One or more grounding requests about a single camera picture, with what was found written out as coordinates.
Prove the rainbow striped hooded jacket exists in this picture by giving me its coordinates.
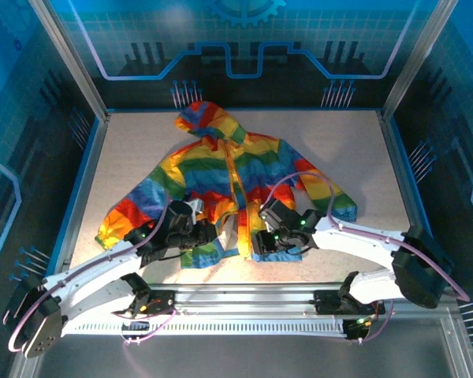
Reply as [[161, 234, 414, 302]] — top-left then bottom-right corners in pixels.
[[94, 100, 359, 270]]

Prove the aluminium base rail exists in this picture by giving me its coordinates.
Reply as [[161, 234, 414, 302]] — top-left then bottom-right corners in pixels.
[[147, 282, 458, 320]]

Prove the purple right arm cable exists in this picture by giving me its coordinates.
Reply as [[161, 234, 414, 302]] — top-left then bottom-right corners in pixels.
[[268, 171, 472, 346]]

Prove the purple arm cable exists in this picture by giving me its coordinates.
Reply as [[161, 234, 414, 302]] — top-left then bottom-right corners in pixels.
[[2, 192, 178, 354], [268, 171, 472, 346]]

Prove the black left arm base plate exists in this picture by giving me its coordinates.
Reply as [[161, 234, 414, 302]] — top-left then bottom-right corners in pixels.
[[114, 287, 175, 320]]

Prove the white slotted cable duct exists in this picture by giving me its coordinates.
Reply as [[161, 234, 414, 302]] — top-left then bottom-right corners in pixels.
[[62, 317, 348, 338]]

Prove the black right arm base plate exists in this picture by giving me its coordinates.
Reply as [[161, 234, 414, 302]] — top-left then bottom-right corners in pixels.
[[313, 289, 386, 317]]

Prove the aluminium table side rail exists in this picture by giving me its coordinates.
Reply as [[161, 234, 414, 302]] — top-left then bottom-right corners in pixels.
[[49, 116, 111, 276], [376, 109, 449, 287]]

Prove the aluminium frame post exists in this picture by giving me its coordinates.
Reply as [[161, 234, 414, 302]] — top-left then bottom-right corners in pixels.
[[28, 0, 112, 121], [379, 0, 460, 119]]

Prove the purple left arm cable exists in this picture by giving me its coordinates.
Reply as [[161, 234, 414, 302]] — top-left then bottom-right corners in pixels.
[[2, 192, 178, 354]]

